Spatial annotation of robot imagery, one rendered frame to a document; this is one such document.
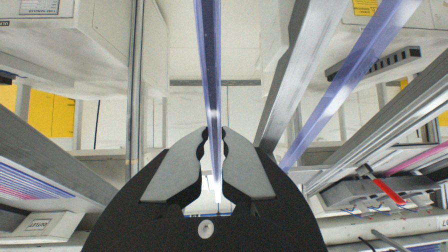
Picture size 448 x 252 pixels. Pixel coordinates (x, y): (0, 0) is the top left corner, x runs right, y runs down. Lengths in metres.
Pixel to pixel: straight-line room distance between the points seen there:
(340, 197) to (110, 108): 2.72
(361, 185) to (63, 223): 1.05
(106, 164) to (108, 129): 1.77
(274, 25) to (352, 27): 0.42
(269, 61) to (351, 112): 2.96
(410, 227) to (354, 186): 0.47
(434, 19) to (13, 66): 1.45
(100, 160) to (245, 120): 1.73
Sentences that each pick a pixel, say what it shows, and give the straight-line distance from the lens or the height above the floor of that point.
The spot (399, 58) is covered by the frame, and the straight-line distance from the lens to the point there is 0.82.
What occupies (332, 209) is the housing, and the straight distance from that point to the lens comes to 0.69.
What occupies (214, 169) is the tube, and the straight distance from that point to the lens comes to 0.19.
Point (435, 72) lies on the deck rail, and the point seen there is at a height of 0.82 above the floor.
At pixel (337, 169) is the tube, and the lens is 0.30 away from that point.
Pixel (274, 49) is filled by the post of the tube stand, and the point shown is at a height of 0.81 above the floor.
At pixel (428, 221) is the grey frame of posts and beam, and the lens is 1.12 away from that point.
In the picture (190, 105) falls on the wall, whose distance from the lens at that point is 2.06.
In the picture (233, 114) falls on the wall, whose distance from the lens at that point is 2.01.
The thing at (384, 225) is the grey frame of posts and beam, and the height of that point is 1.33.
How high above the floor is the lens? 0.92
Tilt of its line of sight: 4 degrees down
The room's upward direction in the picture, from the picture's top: 178 degrees clockwise
